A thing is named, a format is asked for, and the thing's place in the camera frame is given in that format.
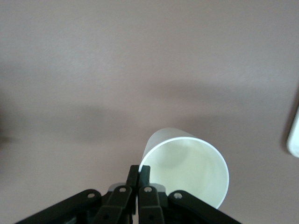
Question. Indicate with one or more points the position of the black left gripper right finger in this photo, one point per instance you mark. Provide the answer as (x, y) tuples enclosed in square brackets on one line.
[(149, 203)]

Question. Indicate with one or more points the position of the white plastic cup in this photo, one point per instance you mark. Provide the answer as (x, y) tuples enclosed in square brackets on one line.
[(187, 163)]

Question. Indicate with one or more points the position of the white tray with bear print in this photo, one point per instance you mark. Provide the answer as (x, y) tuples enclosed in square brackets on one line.
[(294, 140)]

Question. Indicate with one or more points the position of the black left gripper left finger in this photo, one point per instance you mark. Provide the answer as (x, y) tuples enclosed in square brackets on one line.
[(119, 200)]

